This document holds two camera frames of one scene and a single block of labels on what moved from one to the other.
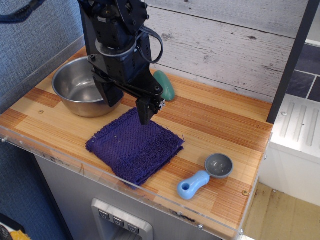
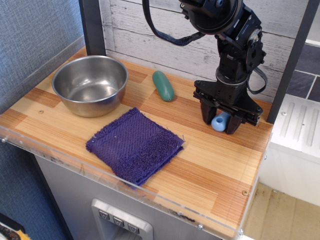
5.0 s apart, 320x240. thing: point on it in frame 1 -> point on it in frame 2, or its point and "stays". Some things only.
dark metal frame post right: x=306 y=25 stays
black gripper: x=133 y=72 -> x=236 y=100
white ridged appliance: x=292 y=165 stays
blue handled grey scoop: x=217 y=165 -> x=219 y=122
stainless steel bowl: x=74 y=84 stays
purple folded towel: x=133 y=150 stays
